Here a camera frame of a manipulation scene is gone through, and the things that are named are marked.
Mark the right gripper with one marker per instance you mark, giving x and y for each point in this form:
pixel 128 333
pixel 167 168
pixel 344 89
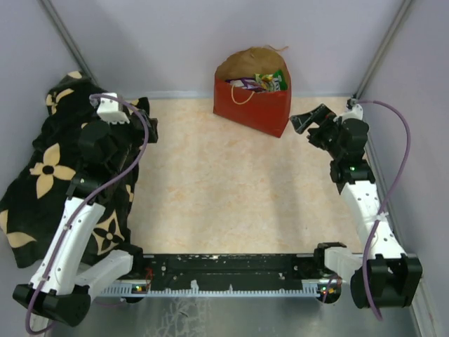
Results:
pixel 322 116

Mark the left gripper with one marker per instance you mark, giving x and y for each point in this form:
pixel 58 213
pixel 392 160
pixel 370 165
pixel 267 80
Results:
pixel 151 123

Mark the red paper bag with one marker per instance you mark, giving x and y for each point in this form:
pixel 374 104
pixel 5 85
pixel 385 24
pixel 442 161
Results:
pixel 267 112

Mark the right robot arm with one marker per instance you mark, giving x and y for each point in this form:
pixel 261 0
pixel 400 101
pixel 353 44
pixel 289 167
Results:
pixel 384 276

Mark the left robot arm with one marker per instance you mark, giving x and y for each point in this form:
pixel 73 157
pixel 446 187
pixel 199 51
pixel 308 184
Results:
pixel 63 287

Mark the snack packs in bag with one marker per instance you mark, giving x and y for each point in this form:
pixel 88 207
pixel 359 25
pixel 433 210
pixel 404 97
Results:
pixel 261 83

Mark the black floral blanket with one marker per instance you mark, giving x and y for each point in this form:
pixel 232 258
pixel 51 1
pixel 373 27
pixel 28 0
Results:
pixel 32 206

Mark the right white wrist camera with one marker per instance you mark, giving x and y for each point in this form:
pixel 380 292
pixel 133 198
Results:
pixel 354 110

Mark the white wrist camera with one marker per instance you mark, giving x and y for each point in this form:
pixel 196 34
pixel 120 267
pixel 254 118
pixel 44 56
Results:
pixel 110 109
pixel 354 110

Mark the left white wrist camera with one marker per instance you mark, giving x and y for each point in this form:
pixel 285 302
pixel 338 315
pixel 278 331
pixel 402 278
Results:
pixel 110 109

